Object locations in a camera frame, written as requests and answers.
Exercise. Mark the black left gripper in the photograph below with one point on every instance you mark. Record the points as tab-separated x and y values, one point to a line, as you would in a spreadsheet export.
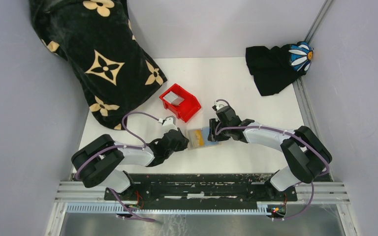
183	144

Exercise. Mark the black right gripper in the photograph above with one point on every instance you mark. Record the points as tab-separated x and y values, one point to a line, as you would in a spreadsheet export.
213	124

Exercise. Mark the yellow credit card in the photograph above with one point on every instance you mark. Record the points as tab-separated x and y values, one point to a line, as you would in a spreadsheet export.
196	138

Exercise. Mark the red plastic bin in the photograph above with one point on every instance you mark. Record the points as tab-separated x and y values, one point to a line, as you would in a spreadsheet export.
187	109

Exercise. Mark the stack of credit cards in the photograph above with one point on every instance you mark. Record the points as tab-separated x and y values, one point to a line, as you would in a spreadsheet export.
173	99

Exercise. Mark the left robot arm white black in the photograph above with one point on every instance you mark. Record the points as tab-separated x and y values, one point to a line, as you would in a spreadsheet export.
96	163

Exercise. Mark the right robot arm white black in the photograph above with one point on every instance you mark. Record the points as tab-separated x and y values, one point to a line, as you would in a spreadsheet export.
307	158

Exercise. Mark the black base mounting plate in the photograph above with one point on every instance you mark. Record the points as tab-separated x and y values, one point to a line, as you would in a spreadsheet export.
204	191

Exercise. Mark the black cloth with daisy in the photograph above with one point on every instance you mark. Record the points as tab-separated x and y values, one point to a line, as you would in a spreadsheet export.
276	68

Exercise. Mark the black blanket with beige flowers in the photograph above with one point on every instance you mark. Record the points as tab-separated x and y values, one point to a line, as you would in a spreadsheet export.
95	37

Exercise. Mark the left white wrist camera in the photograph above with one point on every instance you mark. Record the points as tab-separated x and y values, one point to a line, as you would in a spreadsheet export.
168	123

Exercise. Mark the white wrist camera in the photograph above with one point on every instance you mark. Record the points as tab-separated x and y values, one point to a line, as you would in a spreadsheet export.
168	123
218	105

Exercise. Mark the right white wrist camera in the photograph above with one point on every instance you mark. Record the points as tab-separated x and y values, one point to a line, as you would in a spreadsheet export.
218	105

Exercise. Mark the slotted grey cable duct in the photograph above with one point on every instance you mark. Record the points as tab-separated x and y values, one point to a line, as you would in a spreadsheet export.
116	208

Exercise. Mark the aluminium rail frame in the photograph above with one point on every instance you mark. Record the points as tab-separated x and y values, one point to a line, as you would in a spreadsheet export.
323	205

